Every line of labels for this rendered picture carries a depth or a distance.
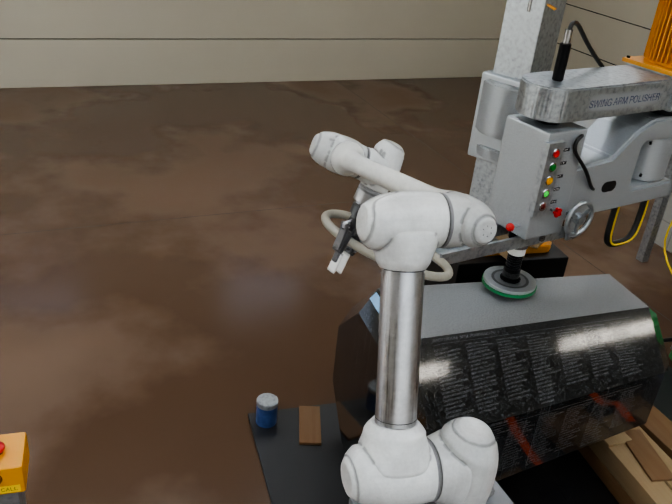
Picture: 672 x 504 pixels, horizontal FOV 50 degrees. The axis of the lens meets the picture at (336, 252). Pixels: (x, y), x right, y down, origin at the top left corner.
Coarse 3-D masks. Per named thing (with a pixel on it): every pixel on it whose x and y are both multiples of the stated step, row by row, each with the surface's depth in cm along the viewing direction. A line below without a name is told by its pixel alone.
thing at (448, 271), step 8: (328, 216) 242; (336, 216) 256; (344, 216) 260; (328, 224) 235; (336, 232) 231; (352, 240) 227; (352, 248) 227; (360, 248) 225; (368, 256) 225; (440, 264) 255; (448, 264) 251; (432, 272) 231; (440, 272) 235; (448, 272) 240; (432, 280) 231; (440, 280) 234
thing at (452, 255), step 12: (504, 228) 286; (492, 240) 280; (504, 240) 271; (516, 240) 275; (528, 240) 279; (540, 240) 282; (444, 252) 258; (456, 252) 260; (468, 252) 263; (480, 252) 267; (492, 252) 271
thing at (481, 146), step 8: (488, 72) 333; (496, 80) 330; (504, 80) 327; (512, 80) 325; (520, 80) 325; (480, 88) 337; (480, 96) 338; (472, 128) 347; (472, 136) 348; (480, 136) 345; (488, 136) 342; (472, 144) 349; (480, 144) 345; (488, 144) 343; (496, 144) 340; (472, 152) 350; (480, 152) 345; (488, 152) 341; (496, 152) 339; (488, 160) 345; (496, 160) 340
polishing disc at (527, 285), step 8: (488, 272) 297; (496, 272) 298; (520, 272) 300; (488, 280) 291; (496, 280) 292; (528, 280) 294; (496, 288) 287; (504, 288) 287; (512, 288) 287; (520, 288) 288; (528, 288) 289
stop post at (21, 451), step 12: (24, 432) 174; (12, 444) 170; (24, 444) 171; (0, 456) 166; (12, 456) 167; (24, 456) 169; (0, 468) 163; (12, 468) 164; (24, 468) 168; (12, 480) 165; (24, 480) 167; (0, 492) 166; (12, 492) 167; (24, 492) 179
